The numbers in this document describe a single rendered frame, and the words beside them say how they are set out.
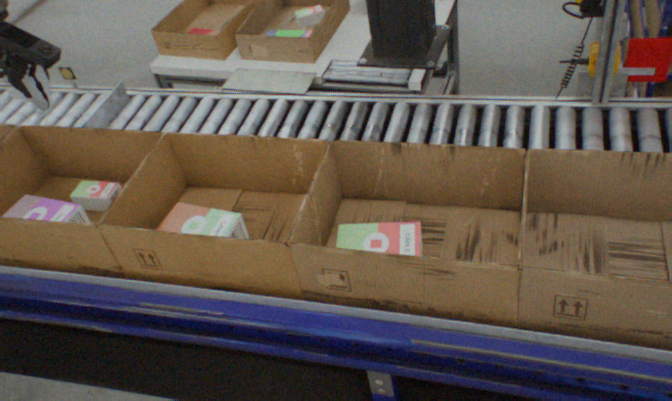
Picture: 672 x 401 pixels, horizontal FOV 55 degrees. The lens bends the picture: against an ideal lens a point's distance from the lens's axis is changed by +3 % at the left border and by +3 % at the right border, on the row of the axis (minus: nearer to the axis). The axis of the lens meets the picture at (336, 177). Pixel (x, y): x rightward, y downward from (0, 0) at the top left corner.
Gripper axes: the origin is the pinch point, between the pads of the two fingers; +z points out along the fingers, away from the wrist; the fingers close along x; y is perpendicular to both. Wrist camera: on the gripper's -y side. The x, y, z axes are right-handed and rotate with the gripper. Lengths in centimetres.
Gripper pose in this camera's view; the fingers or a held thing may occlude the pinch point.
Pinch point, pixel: (47, 104)
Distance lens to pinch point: 143.9
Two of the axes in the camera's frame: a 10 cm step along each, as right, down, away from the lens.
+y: -9.6, -0.4, 2.7
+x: -2.3, 6.7, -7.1
